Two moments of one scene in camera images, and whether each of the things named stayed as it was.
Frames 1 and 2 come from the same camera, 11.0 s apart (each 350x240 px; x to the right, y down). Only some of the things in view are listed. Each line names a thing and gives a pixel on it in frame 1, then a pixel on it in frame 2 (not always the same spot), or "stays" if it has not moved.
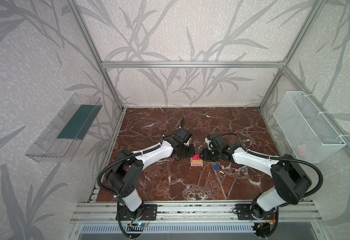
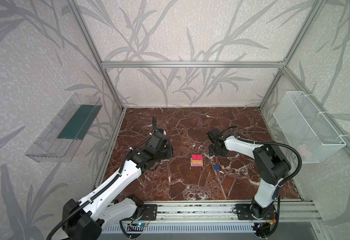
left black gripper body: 185,150 → 167,149
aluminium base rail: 288,212 stays
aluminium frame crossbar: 195,64 stays
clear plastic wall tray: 58,141 stays
